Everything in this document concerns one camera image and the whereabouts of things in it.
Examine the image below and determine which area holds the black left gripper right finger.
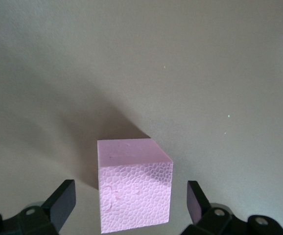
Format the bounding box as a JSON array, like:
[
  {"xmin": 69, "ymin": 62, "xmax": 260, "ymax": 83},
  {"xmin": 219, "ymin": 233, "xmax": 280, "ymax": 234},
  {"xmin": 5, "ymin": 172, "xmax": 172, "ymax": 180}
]
[{"xmin": 182, "ymin": 180, "xmax": 283, "ymax": 235}]

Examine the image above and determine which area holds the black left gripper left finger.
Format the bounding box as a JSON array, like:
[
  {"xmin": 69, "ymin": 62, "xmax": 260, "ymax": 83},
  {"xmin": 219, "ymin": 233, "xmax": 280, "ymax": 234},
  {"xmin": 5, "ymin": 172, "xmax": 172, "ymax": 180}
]
[{"xmin": 0, "ymin": 179, "xmax": 77, "ymax": 235}]

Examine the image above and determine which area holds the pink foam cube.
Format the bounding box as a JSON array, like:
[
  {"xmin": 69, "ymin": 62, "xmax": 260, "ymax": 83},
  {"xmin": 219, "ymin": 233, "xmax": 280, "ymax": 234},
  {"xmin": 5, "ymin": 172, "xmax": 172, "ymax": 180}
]
[{"xmin": 96, "ymin": 138, "xmax": 174, "ymax": 234}]

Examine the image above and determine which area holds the brown table mat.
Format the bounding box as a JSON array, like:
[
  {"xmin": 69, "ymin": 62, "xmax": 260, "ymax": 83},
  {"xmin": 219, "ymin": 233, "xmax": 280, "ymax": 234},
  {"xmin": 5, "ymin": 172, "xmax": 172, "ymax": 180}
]
[{"xmin": 0, "ymin": 0, "xmax": 283, "ymax": 235}]

